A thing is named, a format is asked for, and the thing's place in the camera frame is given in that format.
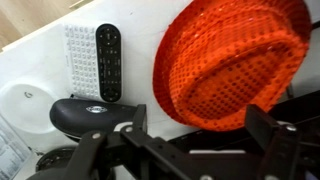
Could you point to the white round dish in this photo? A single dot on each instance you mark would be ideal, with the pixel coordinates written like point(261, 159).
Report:
point(26, 107)

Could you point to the white labelled package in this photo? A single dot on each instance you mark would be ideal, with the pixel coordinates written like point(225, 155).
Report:
point(14, 153)

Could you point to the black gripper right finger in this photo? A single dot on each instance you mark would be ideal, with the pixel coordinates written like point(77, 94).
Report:
point(274, 138)

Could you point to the white remote keyboard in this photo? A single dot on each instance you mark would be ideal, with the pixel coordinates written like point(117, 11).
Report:
point(94, 60)

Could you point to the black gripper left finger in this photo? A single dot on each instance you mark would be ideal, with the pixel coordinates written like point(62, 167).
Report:
point(138, 129)

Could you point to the red sequin hat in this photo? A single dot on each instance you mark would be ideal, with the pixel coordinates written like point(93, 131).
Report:
point(219, 56)

